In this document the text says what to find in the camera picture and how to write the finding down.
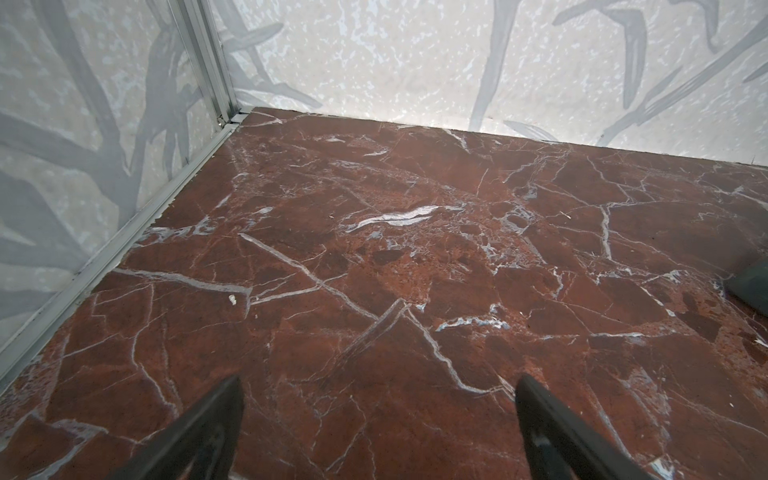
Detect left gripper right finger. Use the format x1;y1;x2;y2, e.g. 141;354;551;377
515;374;650;479

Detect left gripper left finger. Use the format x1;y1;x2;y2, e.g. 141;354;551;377
109;375;244;479

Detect grey plastic organizer box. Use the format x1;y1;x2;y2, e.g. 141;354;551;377
724;259;768;316

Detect aluminium left floor rail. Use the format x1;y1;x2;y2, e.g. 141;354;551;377
1;111;248;392

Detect aluminium corner post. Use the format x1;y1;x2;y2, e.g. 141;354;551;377
168;0;240;127

